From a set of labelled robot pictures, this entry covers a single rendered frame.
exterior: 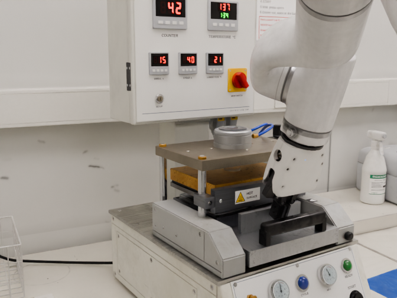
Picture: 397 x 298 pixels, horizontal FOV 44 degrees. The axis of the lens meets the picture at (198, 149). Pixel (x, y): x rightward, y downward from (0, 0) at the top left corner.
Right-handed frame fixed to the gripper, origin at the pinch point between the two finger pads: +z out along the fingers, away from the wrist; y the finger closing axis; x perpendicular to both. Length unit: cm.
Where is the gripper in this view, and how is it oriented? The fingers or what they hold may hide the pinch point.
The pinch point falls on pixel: (279, 210)
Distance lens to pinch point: 94.3
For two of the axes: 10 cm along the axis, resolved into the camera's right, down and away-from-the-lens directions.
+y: 8.4, -1.0, 5.3
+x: -5.1, -4.8, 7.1
